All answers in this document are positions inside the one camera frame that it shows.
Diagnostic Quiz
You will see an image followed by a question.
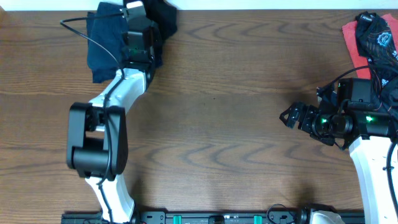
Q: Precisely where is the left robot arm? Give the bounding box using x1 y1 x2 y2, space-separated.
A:
66 12 162 223

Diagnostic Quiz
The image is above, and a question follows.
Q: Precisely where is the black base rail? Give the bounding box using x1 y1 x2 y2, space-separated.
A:
61 211 365 224

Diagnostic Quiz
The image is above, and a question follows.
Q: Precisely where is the black right base cable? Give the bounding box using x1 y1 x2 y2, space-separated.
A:
266 203 299 224

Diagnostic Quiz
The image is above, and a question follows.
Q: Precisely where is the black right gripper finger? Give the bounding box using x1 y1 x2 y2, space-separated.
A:
279 111 300 128
285 101 307 117

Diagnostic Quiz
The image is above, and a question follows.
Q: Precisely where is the folded dark blue garment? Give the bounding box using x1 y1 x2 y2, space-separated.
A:
86 1 164 84

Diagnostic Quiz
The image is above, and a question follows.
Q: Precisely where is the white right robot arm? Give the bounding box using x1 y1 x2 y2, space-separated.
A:
279 101 397 223

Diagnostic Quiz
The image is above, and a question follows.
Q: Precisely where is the red garment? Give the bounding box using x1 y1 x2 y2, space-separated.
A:
342 14 397 79

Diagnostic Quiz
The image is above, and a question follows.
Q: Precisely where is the black patterned jersey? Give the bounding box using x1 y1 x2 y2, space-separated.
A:
354 11 398 119

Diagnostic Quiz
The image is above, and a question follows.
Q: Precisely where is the plain black t-shirt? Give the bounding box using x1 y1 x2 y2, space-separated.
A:
143 0 177 40

